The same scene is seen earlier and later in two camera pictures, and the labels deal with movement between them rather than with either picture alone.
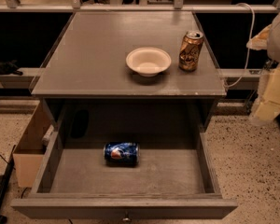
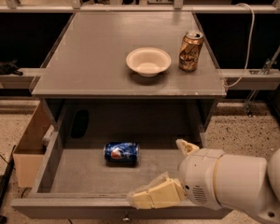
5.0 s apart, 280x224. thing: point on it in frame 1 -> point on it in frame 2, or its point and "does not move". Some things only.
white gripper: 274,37 -> 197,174
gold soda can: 189,50 does not move
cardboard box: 30,151 does not move
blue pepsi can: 121,154 does not move
